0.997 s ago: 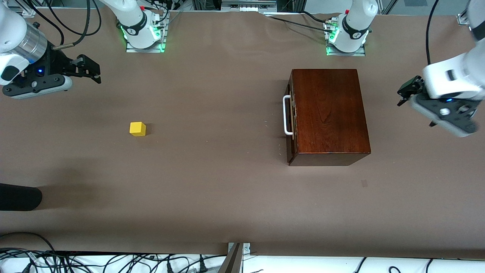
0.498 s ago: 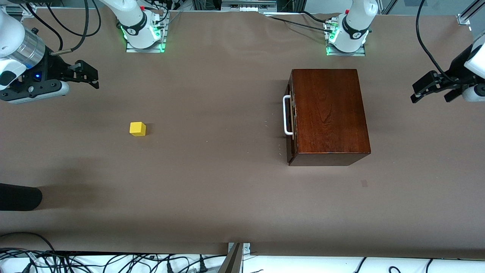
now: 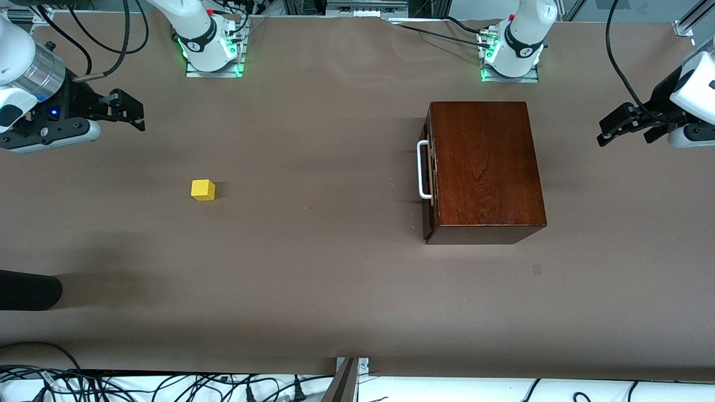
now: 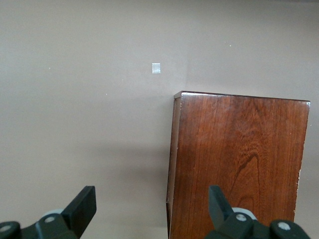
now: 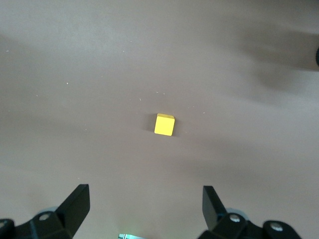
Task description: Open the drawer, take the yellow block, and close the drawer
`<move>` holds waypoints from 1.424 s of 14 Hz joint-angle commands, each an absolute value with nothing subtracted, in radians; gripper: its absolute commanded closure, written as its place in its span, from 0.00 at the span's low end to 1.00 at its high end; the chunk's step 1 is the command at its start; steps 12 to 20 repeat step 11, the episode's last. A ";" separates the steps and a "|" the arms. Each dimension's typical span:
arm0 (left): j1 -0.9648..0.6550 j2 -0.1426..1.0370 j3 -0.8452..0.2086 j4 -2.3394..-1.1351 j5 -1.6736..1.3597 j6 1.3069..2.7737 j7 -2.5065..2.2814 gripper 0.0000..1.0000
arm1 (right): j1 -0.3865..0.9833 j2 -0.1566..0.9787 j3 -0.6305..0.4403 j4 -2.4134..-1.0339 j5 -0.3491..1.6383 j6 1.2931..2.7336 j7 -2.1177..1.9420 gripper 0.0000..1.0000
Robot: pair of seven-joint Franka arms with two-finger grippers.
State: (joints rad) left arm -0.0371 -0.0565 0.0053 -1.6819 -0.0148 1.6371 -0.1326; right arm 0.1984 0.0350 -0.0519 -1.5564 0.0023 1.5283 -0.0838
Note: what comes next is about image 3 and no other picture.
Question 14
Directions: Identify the black looping cable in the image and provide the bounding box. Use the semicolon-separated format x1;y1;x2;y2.
67;0;150;55

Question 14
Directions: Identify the grey metal beam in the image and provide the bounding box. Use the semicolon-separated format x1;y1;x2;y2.
321;358;359;402

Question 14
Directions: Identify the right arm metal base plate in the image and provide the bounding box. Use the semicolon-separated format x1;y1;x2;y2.
184;22;245;79

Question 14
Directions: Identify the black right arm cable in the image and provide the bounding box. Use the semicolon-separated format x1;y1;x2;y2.
34;0;130;83

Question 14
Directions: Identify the silver table edge plate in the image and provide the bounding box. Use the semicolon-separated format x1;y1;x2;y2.
336;357;369;377

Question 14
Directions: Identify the wooden drawer with white handle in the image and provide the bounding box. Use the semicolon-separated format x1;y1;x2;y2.
418;106;437;240

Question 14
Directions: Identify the dark wooden cabinet box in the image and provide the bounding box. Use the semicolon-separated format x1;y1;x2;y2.
423;101;547;245

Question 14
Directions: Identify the black cylindrical object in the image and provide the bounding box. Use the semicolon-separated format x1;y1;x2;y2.
0;270;63;311

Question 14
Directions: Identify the brown table cover sheet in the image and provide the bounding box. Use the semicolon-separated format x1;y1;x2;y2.
0;12;715;376

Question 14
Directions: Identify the aluminium frame profile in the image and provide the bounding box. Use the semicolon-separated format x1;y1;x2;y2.
0;0;54;26
673;0;715;39

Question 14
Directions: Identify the black cable on table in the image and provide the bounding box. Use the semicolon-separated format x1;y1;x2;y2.
391;22;495;46

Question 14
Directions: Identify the black arched floor cable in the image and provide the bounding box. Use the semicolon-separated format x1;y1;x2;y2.
0;342;83;374

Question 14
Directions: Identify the grey connector strip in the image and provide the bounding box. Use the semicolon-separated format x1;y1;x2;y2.
326;0;411;18

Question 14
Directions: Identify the yellow block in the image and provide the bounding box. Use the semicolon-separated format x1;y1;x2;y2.
191;179;216;202

